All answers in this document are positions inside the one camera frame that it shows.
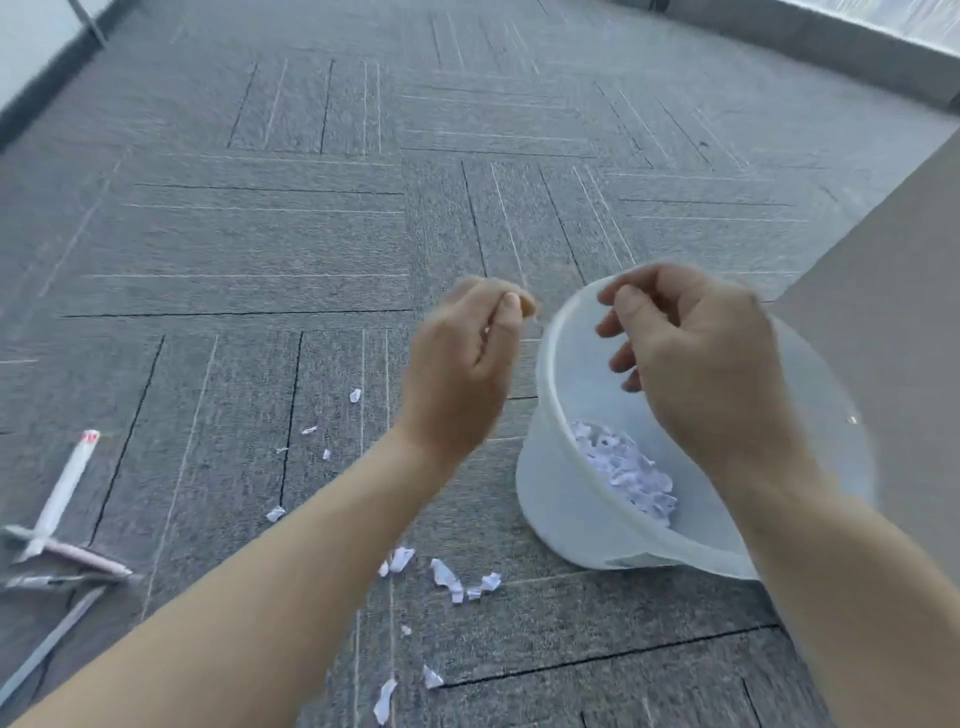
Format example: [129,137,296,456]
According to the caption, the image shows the person's right hand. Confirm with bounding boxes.
[596,262,810,483]

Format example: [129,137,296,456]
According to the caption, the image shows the scattered white paper scraps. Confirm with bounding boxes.
[264,386,505,726]

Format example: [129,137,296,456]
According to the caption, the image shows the pile of paper scraps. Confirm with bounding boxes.
[568,418,681,528]

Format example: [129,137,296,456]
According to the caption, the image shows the white plastic bucket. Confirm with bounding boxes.
[514,266,880,583]

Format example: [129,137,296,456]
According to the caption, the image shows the white pinkish paper roll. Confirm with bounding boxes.
[0,523,138,579]

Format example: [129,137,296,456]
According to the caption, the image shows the thin grey paper stick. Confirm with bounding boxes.
[0,583,108,708]

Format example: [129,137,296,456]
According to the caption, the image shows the person's left forearm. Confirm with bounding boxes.
[0,429,498,728]

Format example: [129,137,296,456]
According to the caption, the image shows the white paper roll red mark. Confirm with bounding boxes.
[13,429,103,565]

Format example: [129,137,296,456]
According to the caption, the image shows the grey metal furniture leg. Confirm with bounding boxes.
[67,0,111,51]

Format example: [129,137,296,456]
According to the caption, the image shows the grey rolled paper stick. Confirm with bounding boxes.
[0,571,145,595]

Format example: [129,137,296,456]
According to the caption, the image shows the person's right forearm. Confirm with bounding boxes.
[708,448,960,728]

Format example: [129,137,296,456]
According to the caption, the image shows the person's left hand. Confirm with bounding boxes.
[397,275,543,460]

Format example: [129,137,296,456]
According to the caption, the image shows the grey flat board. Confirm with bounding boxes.
[771,126,960,588]

